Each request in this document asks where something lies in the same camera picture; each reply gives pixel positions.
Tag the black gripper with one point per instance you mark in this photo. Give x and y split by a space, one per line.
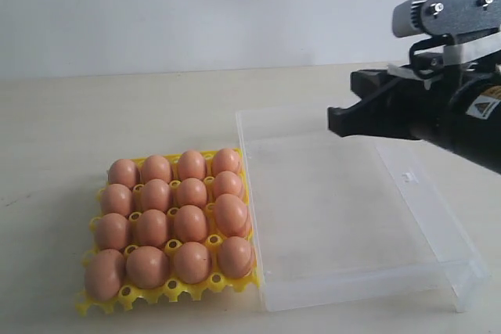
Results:
453 104

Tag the brown egg four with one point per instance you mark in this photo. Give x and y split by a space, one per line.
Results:
226 159

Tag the brown egg fifteen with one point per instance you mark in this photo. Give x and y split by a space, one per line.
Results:
231 216

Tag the brown egg three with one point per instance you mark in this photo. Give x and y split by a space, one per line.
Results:
191 164

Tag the brown egg seven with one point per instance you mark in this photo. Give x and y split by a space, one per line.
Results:
192 191

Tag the brown egg nine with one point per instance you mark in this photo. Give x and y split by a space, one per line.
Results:
190 224

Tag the brown egg two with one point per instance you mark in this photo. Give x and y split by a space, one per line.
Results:
156 167

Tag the brown egg six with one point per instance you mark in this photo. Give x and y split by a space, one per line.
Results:
156 194

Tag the brown egg fourteen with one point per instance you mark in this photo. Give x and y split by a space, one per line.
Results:
192 262

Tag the brown egg one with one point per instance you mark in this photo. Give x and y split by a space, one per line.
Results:
124 172

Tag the brown egg five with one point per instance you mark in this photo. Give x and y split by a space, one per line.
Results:
118 199

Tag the brown egg eleven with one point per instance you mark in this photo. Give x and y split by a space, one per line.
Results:
152 228

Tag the brown egg thirteen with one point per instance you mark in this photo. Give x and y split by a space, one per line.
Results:
147 267

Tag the brown egg ten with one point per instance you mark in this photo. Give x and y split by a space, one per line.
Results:
113 231

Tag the brown egg twelve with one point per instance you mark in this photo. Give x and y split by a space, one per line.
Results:
104 275

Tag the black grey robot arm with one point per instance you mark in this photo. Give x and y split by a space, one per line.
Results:
485 154

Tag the clear plastic container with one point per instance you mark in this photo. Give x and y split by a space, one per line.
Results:
339 219

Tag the yellow plastic egg tray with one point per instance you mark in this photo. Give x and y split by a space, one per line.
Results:
233 259

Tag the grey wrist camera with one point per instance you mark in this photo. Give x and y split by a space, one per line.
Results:
441 17

